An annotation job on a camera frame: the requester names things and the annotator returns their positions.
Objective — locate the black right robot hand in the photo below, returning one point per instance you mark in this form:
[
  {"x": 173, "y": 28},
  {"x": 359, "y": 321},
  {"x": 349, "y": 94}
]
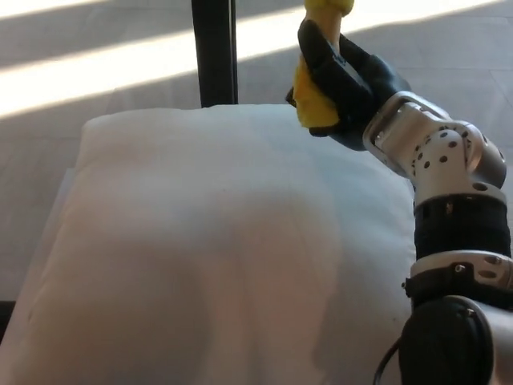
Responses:
[{"x": 362, "y": 88}]

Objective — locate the hammer with yellow foam grip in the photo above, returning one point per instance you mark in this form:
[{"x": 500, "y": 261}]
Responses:
[{"x": 314, "y": 100}]

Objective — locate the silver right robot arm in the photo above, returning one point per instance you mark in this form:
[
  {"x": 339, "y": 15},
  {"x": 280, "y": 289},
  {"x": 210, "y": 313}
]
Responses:
[{"x": 453, "y": 168}]

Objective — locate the white square pillow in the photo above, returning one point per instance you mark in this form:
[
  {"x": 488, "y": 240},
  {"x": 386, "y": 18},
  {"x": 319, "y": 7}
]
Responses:
[{"x": 192, "y": 248}]

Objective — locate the black vertical post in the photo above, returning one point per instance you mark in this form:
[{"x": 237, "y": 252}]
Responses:
[{"x": 214, "y": 52}]

